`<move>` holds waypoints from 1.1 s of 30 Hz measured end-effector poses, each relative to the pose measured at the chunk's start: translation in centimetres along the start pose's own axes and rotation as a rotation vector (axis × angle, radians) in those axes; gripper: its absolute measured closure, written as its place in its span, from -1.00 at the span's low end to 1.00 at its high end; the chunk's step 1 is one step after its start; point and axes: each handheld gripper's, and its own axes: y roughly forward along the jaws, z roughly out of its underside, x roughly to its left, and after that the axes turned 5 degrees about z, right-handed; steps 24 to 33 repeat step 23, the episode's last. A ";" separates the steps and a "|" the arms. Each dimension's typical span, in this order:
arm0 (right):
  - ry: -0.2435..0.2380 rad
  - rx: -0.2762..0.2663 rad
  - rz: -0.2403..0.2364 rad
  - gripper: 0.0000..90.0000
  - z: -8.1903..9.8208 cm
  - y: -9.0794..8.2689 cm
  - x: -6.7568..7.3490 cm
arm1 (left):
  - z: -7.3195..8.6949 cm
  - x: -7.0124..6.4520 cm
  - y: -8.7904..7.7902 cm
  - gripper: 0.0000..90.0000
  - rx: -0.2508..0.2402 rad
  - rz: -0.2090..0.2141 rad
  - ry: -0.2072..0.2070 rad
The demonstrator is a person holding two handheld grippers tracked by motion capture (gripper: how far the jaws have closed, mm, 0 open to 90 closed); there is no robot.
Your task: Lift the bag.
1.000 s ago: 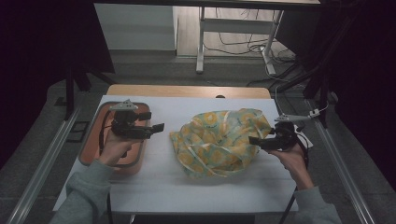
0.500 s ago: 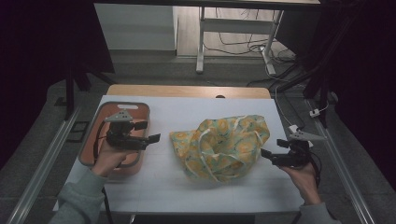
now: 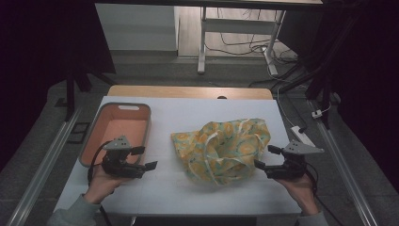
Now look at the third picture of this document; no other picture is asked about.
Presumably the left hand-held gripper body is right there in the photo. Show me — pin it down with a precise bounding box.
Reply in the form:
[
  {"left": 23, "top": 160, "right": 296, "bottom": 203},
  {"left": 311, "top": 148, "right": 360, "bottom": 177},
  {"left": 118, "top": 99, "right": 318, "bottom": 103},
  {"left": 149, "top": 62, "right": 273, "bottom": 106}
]
[{"left": 101, "top": 135, "right": 148, "bottom": 180}]

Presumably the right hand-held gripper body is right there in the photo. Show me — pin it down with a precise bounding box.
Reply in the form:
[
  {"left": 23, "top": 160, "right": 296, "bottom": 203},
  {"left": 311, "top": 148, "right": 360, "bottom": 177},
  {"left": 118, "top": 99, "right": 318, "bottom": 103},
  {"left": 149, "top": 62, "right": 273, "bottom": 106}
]
[{"left": 264, "top": 139, "right": 325, "bottom": 181}]

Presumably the orange basket with grey rim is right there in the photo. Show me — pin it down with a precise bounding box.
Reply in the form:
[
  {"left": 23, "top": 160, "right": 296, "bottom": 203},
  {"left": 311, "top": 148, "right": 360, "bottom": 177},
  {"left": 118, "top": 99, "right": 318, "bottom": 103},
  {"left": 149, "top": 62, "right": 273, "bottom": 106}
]
[{"left": 78, "top": 102, "right": 152, "bottom": 169}]

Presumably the lemon print cloth bag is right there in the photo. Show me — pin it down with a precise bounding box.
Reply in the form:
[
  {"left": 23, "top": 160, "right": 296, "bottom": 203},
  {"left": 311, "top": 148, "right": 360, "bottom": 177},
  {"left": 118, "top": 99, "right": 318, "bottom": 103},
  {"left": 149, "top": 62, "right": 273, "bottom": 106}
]
[{"left": 170, "top": 118, "right": 272, "bottom": 186}]

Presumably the person's left hand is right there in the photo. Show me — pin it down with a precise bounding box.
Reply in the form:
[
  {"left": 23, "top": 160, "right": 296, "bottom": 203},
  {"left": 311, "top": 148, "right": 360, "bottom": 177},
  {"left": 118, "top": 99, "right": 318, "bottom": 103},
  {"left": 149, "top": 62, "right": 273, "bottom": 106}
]
[{"left": 83, "top": 164, "right": 130, "bottom": 205}]

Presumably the person's right hand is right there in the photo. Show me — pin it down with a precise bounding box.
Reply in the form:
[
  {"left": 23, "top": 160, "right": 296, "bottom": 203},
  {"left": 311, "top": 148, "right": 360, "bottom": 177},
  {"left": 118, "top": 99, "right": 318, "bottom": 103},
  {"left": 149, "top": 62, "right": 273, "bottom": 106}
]
[{"left": 276, "top": 172, "right": 320, "bottom": 217}]

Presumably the white power strip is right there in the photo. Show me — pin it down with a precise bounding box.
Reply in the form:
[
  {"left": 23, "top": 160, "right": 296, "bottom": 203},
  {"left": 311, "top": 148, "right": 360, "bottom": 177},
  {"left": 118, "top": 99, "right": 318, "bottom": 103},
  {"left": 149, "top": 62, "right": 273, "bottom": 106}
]
[{"left": 290, "top": 125, "right": 316, "bottom": 148}]

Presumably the black stand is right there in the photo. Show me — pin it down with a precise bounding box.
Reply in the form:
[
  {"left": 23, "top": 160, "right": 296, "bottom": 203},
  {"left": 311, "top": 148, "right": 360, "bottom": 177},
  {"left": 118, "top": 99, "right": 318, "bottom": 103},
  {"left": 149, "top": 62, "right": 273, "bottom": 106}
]
[
  {"left": 64, "top": 62, "right": 118, "bottom": 122},
  {"left": 276, "top": 0, "right": 365, "bottom": 130}
]

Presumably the white cabinet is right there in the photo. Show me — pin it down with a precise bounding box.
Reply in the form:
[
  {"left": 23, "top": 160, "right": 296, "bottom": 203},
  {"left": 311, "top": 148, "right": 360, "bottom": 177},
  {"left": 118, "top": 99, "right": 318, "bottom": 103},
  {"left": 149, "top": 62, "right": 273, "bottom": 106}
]
[{"left": 93, "top": 3, "right": 180, "bottom": 52}]

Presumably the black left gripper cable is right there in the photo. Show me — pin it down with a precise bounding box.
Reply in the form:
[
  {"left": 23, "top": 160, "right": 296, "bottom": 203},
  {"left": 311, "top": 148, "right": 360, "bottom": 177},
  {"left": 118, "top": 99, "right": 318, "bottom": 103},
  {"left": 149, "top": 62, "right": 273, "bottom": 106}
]
[{"left": 87, "top": 140, "right": 115, "bottom": 226}]

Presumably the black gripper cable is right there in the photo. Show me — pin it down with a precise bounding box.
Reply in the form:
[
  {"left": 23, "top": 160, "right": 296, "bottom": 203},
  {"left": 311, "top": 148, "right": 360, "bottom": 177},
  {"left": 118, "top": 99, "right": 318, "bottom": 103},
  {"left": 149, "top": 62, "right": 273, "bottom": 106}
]
[
  {"left": 304, "top": 161, "right": 346, "bottom": 226},
  {"left": 87, "top": 140, "right": 115, "bottom": 226}
]

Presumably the white power strip cable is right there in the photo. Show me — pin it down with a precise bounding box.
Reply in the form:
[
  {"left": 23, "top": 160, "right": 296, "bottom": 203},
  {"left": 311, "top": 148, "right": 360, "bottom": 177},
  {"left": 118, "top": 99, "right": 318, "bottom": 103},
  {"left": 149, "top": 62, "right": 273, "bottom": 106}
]
[{"left": 266, "top": 64, "right": 297, "bottom": 128}]

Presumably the metal floor rail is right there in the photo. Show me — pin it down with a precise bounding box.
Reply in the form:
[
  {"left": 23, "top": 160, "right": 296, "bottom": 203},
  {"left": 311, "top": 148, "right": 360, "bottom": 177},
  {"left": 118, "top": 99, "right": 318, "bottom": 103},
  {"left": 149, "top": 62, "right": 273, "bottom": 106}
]
[
  {"left": 6, "top": 106, "right": 82, "bottom": 226},
  {"left": 309, "top": 100, "right": 379, "bottom": 226}
]

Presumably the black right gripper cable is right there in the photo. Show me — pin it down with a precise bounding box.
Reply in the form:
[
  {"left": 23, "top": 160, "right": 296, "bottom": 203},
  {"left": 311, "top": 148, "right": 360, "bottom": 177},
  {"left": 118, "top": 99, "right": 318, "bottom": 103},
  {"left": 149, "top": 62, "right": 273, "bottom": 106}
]
[{"left": 304, "top": 161, "right": 346, "bottom": 226}]

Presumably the bundle of black floor cables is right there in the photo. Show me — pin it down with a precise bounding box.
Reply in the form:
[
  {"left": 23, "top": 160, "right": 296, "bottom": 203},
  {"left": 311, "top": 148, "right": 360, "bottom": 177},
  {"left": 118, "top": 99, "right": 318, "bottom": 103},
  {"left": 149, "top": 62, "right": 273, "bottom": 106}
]
[{"left": 205, "top": 8, "right": 298, "bottom": 64}]

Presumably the white desk frame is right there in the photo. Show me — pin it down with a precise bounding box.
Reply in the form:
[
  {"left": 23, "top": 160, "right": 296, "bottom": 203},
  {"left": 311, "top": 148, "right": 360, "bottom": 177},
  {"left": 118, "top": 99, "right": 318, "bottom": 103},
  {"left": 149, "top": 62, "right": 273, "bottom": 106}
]
[{"left": 197, "top": 6, "right": 287, "bottom": 76}]

